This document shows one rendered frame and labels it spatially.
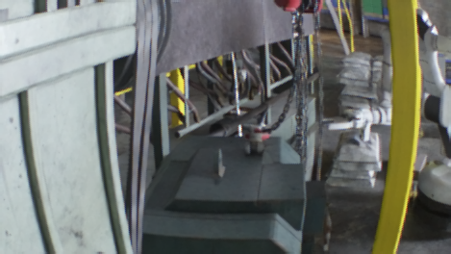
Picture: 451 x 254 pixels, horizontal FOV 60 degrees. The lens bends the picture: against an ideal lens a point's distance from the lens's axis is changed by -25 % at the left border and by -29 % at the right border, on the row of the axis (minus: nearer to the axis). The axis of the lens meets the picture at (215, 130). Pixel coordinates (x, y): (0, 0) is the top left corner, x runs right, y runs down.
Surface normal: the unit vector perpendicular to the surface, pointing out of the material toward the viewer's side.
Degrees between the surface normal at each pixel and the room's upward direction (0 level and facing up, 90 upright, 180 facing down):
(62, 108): 90
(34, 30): 90
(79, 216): 90
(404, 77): 90
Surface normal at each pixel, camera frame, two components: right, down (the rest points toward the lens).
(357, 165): -0.22, -0.19
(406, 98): -0.45, 0.26
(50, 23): 0.89, 0.11
